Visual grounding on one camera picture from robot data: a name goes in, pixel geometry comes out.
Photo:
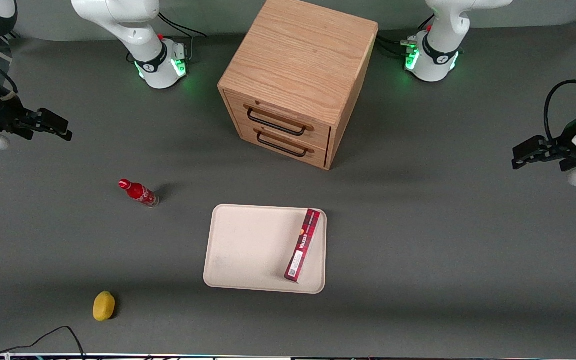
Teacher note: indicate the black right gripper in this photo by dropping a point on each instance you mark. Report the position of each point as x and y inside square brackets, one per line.
[4, 115]

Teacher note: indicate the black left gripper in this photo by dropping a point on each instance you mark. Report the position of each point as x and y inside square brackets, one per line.
[562, 150]

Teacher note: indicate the red coke bottle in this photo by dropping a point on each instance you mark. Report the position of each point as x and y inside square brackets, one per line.
[139, 193]

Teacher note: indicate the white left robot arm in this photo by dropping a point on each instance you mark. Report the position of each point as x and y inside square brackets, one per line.
[438, 50]

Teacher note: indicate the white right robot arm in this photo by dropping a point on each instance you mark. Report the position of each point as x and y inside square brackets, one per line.
[133, 30]

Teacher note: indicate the beige rectangular tray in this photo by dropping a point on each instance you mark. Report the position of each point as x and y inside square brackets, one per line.
[253, 247]

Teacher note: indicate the yellow lemon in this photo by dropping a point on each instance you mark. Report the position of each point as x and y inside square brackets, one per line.
[103, 306]

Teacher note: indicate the long red cardboard box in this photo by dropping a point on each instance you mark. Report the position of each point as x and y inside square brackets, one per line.
[302, 246]

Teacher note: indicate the wooden two-drawer cabinet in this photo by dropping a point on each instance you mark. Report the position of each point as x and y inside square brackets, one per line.
[298, 65]

